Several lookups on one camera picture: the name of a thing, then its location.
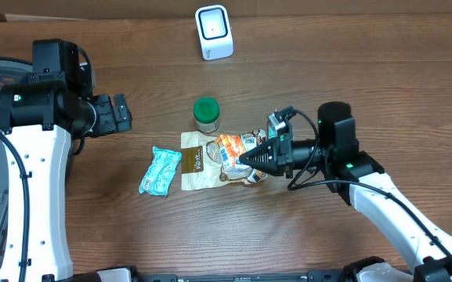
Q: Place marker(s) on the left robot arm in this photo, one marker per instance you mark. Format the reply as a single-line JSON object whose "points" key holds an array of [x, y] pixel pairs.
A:
{"points": [[40, 119]]}

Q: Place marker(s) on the beige brown snack pouch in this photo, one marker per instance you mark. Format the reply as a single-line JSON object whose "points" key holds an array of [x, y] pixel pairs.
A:
{"points": [[202, 167]]}

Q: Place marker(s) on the small orange white box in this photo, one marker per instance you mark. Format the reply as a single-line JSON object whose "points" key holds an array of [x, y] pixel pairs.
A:
{"points": [[230, 149]]}

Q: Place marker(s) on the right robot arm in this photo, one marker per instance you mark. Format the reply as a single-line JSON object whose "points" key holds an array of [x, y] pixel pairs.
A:
{"points": [[363, 184]]}

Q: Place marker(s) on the green capped bottle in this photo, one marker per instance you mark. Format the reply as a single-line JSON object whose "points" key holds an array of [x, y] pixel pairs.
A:
{"points": [[206, 114]]}

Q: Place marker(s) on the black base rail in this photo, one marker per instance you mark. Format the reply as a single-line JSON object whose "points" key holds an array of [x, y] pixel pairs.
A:
{"points": [[245, 278]]}

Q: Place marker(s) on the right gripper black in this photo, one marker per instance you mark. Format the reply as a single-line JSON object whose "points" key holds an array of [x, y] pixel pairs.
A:
{"points": [[281, 156]]}

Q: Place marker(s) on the cardboard strip at table edge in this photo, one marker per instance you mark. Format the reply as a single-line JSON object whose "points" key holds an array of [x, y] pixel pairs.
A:
{"points": [[160, 9]]}

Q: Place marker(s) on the teal snack packet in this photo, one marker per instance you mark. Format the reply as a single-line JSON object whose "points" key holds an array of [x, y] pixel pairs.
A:
{"points": [[158, 177]]}

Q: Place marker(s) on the white barcode scanner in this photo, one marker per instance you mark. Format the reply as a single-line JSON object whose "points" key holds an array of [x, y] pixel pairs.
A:
{"points": [[214, 32]]}

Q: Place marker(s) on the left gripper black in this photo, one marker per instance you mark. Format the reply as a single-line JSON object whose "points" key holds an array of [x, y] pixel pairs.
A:
{"points": [[108, 116]]}

